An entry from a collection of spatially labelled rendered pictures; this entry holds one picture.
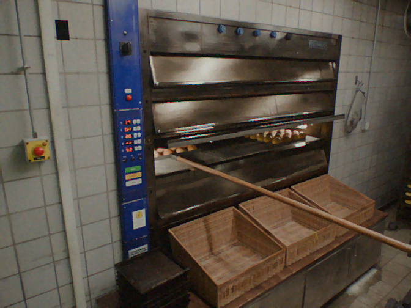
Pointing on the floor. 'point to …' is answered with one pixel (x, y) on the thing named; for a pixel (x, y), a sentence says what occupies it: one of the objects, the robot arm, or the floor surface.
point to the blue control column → (126, 7)
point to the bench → (304, 275)
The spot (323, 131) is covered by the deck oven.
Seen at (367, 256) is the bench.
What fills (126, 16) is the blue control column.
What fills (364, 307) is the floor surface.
